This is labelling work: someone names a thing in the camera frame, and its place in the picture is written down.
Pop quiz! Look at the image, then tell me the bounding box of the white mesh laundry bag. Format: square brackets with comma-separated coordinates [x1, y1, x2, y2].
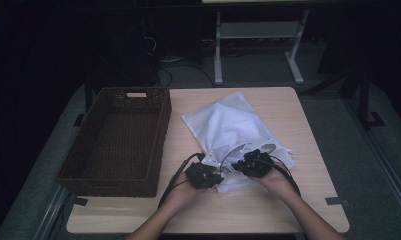
[181, 90, 298, 195]

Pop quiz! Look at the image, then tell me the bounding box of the grey tape mark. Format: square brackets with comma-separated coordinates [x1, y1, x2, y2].
[324, 196, 351, 207]

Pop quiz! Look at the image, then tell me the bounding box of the person's left hand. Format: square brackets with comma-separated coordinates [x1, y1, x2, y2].
[165, 179, 208, 215]

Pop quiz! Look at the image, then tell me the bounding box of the person's right hand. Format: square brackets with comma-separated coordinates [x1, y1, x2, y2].
[249, 163, 301, 203]

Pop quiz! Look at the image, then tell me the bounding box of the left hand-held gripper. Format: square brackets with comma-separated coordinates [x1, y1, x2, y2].
[184, 151, 225, 190]

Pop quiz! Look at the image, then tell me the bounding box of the white metal table frame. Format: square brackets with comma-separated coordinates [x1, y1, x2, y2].
[213, 9, 311, 86]

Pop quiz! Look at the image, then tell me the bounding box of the black tape strip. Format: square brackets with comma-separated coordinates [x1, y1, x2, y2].
[71, 195, 89, 207]

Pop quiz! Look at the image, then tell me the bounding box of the black floor bracket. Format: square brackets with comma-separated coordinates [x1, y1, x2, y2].
[72, 113, 86, 128]

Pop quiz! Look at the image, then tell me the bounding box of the black floor cable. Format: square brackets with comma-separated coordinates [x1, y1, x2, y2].
[157, 57, 217, 88]

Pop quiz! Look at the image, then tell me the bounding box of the black metal stand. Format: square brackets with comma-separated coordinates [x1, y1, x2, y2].
[304, 64, 386, 130]

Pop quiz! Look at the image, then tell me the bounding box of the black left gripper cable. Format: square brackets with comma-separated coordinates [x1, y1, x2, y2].
[157, 151, 206, 211]

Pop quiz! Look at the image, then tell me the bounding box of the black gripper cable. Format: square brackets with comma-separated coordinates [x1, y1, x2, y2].
[157, 151, 206, 211]
[270, 154, 303, 198]

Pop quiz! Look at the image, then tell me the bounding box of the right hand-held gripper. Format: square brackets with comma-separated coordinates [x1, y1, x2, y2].
[230, 143, 278, 179]

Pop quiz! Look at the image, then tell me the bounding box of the brown woven basket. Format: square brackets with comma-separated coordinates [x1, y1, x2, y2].
[57, 86, 173, 198]

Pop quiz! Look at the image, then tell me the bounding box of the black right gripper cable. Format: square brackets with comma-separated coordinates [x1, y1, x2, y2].
[270, 154, 303, 198]

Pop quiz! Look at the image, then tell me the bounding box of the metal floor rail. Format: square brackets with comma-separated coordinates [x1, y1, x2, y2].
[342, 98, 401, 216]
[32, 184, 71, 240]

